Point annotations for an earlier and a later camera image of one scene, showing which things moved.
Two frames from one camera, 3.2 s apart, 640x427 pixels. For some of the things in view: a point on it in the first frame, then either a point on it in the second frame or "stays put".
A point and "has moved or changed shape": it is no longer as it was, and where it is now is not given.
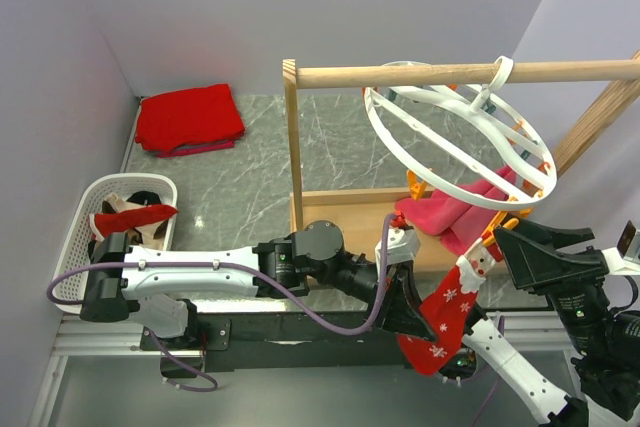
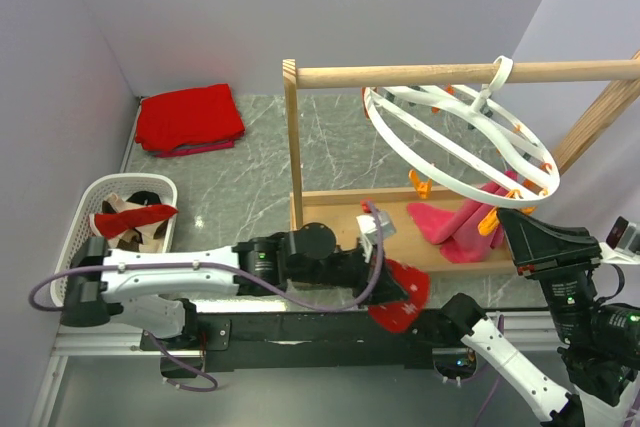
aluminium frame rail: [76, 337] stays put
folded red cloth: [189, 121] stays put
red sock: [126, 220] stays put
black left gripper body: [390, 270] → [348, 268]
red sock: [448, 305] has moved or changed shape
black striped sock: [140, 197] stays put
